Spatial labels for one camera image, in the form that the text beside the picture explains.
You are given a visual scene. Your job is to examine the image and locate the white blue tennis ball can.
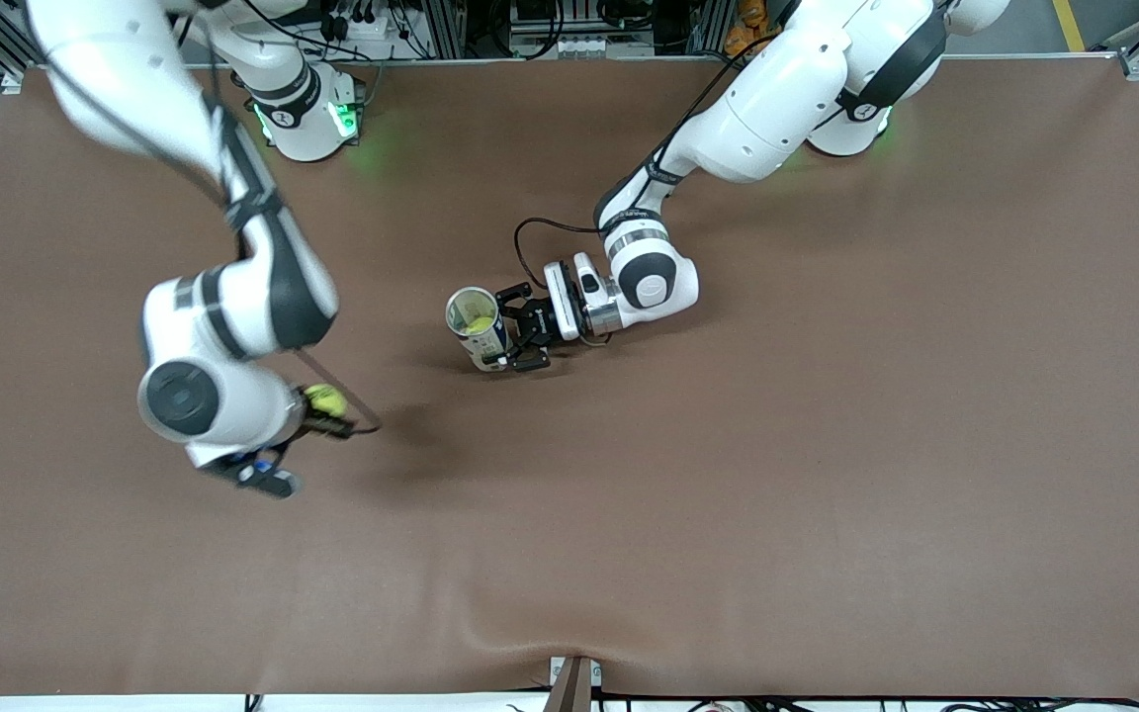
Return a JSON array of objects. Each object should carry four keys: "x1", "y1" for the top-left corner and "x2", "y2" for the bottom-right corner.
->
[{"x1": 445, "y1": 287, "x2": 512, "y2": 374}]

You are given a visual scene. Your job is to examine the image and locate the brown table mat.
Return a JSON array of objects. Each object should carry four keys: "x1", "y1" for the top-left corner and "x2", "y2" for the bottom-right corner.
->
[{"x1": 0, "y1": 57, "x2": 1139, "y2": 698}]

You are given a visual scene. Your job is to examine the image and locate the white socket strip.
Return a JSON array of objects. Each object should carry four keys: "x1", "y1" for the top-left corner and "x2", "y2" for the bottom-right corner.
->
[{"x1": 552, "y1": 36, "x2": 656, "y2": 58}]

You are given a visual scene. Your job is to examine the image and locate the white power strip black plugs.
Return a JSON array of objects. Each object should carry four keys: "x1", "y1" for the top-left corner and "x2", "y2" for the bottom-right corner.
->
[{"x1": 317, "y1": 0, "x2": 412, "y2": 45}]

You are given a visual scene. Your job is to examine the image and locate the orange packets pile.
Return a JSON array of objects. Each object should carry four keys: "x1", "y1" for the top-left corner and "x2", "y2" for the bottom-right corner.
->
[{"x1": 725, "y1": 0, "x2": 786, "y2": 57}]

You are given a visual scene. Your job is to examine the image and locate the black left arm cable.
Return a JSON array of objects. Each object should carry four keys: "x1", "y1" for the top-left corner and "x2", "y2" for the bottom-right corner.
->
[{"x1": 512, "y1": 40, "x2": 778, "y2": 349}]

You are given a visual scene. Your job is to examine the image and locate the aluminium frame post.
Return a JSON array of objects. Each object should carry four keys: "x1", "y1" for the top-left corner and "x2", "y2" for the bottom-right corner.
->
[
  {"x1": 690, "y1": 0, "x2": 735, "y2": 55},
  {"x1": 428, "y1": 0, "x2": 468, "y2": 60}
]

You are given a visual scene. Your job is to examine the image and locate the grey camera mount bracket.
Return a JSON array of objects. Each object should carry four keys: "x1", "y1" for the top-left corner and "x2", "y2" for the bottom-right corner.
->
[{"x1": 542, "y1": 655, "x2": 604, "y2": 712}]

